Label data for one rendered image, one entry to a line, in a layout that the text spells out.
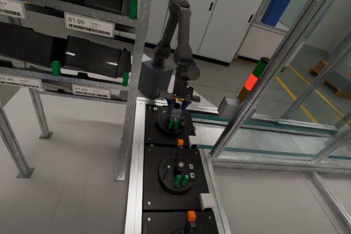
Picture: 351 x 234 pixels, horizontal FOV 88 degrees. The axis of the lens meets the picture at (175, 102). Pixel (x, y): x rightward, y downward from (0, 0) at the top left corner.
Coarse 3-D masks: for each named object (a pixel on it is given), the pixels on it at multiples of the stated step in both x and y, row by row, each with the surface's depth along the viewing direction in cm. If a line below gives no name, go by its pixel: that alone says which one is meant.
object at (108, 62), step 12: (72, 36) 45; (72, 48) 44; (84, 48) 44; (96, 48) 45; (108, 48) 45; (72, 60) 45; (84, 60) 45; (96, 60) 45; (108, 60) 45; (120, 60) 46; (96, 72) 46; (108, 72) 46; (120, 72) 50
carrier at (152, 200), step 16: (144, 160) 69; (160, 160) 70; (176, 160) 70; (192, 160) 74; (144, 176) 64; (160, 176) 64; (176, 176) 61; (192, 176) 65; (144, 192) 60; (160, 192) 61; (176, 192) 62; (192, 192) 64; (208, 192) 66; (144, 208) 56; (160, 208) 58; (176, 208) 59; (192, 208) 60; (208, 208) 60
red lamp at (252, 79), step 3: (252, 75) 58; (249, 78) 60; (252, 78) 58; (255, 78) 58; (249, 81) 60; (252, 81) 59; (255, 81) 58; (246, 84) 61; (249, 84) 60; (252, 84) 59; (246, 87) 61; (249, 87) 60
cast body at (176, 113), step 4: (172, 104) 80; (176, 104) 79; (180, 104) 81; (172, 108) 78; (176, 108) 79; (180, 108) 80; (172, 112) 78; (176, 112) 79; (180, 112) 79; (172, 116) 79; (176, 116) 80; (176, 120) 79
